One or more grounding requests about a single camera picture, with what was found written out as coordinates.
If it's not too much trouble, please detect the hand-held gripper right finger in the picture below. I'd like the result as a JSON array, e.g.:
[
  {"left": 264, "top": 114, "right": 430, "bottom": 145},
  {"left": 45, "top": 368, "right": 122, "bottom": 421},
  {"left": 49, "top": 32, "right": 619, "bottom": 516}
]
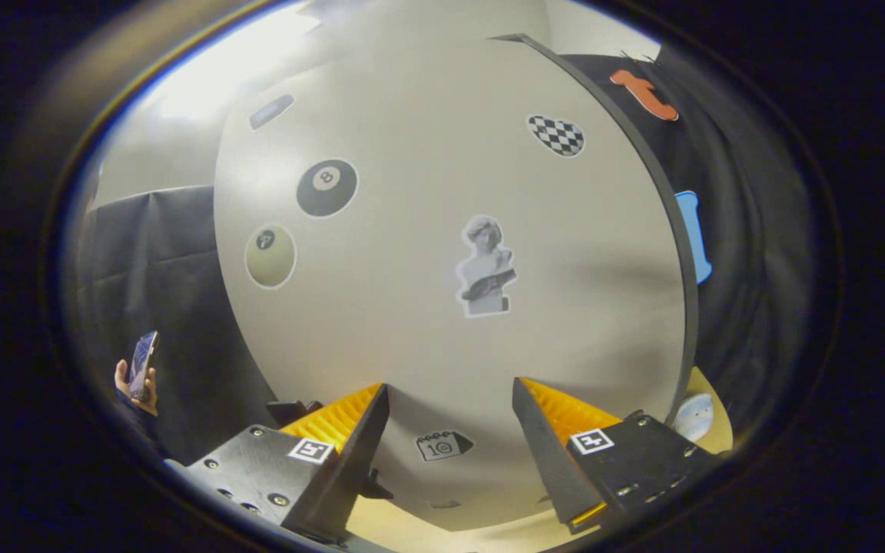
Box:
[{"left": 510, "top": 377, "right": 721, "bottom": 536}]

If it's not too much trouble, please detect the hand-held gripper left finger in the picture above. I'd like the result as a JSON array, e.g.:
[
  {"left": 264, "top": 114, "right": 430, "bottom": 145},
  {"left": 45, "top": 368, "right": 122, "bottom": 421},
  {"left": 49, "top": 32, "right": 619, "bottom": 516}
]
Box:
[{"left": 164, "top": 383, "right": 390, "bottom": 543}]

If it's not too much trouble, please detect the smartphone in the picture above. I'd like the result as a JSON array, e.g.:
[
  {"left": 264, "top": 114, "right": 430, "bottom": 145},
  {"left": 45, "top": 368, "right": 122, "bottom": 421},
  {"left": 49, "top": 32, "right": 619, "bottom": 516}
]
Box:
[{"left": 128, "top": 330, "right": 161, "bottom": 402}]

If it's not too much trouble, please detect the black backdrop cloth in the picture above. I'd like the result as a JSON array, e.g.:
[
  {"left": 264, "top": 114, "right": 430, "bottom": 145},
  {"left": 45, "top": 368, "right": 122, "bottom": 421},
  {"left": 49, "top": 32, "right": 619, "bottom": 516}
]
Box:
[{"left": 66, "top": 46, "right": 812, "bottom": 462}]

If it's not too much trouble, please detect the black door handle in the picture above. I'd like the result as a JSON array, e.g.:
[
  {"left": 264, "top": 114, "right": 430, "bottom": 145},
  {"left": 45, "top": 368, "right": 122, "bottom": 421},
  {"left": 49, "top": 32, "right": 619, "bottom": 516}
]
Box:
[{"left": 266, "top": 398, "right": 395, "bottom": 502}]

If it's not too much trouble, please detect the white cabinet door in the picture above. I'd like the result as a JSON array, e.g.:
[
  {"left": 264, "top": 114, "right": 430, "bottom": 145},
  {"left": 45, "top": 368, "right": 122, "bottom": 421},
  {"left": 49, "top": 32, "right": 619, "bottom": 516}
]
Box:
[{"left": 214, "top": 35, "right": 688, "bottom": 532}]

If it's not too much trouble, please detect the white rounded object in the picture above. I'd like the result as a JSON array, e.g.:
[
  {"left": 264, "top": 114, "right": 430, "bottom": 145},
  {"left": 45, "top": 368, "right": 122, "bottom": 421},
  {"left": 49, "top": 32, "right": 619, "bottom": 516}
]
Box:
[{"left": 673, "top": 393, "right": 716, "bottom": 444}]

